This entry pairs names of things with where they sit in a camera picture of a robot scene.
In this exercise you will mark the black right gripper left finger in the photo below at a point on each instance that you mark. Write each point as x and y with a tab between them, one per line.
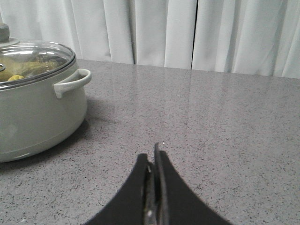
127	206

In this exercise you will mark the glass pot lid steel rim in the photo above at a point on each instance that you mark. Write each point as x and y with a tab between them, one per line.
57	56

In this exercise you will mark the yellow corn cob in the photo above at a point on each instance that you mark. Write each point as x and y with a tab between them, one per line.
19	70

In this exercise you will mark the white pleated curtain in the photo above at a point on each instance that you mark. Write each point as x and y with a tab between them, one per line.
258	37

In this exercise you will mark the pale green electric cooking pot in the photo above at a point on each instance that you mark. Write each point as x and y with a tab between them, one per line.
38	113

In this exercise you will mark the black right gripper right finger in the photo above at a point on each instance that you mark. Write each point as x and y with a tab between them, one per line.
177	203

